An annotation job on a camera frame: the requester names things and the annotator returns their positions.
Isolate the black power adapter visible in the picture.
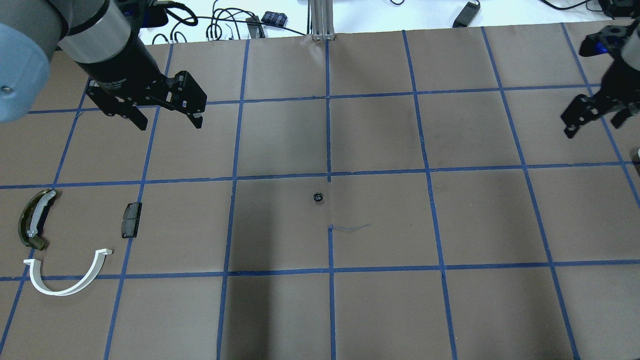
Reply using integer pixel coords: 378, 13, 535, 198
452, 0, 482, 28

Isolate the white curved plastic bracket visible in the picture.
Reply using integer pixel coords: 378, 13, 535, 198
23, 248, 114, 297

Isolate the aluminium frame post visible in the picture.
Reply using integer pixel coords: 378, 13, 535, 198
307, 0, 336, 41

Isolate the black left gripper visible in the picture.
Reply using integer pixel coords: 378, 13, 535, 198
73, 34, 207, 132

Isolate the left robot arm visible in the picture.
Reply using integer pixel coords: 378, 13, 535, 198
0, 0, 207, 131

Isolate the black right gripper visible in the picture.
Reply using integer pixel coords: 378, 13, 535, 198
560, 59, 640, 139

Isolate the black brake pad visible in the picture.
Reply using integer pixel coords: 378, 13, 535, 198
120, 202, 143, 239

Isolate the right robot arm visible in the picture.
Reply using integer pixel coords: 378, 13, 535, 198
560, 19, 640, 139

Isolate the olive green brake shoe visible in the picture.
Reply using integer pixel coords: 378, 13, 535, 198
18, 188, 58, 251

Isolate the blue checkered small box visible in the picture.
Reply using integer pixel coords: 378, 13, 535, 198
260, 11, 288, 28

